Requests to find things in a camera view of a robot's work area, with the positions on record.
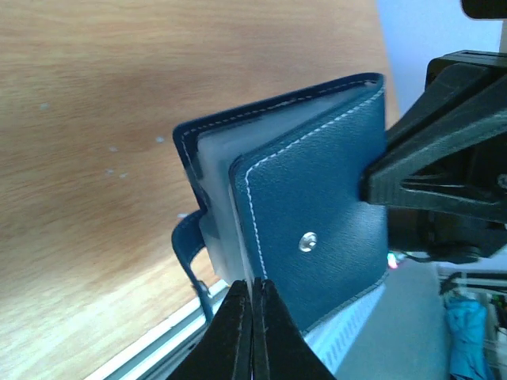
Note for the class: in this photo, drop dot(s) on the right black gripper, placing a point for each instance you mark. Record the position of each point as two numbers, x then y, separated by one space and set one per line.
443 177

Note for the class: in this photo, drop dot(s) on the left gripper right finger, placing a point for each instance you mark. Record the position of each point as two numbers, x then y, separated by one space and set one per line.
279 351

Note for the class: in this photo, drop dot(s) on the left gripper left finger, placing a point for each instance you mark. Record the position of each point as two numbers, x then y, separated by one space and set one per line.
224 352

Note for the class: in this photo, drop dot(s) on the blue leather card holder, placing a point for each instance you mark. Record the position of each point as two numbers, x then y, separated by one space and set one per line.
278 188

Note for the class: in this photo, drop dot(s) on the grey slotted cable duct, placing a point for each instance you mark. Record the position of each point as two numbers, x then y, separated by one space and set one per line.
331 340

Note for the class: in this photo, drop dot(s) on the aluminium front rail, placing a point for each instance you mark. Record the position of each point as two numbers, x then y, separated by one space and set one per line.
167 342

